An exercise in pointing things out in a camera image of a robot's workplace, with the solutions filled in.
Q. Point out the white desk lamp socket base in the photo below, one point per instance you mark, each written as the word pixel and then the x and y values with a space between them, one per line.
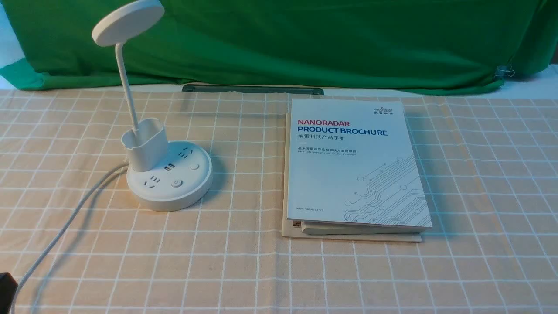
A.
pixel 164 176

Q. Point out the beige booklet under brochure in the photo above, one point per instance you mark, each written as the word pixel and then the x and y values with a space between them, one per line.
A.
pixel 288 230

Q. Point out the Nanoradar product brochure booklet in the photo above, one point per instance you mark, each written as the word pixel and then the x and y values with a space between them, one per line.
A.
pixel 350 167

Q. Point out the dark grey bar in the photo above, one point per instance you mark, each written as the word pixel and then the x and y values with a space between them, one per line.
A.
pixel 251 89

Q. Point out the green backdrop cloth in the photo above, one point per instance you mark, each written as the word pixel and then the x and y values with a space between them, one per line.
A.
pixel 431 47

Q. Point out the metal binder clip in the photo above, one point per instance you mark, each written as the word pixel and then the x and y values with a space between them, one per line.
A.
pixel 504 72

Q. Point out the black object at corner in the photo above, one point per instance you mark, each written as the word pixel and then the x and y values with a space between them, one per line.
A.
pixel 8 288

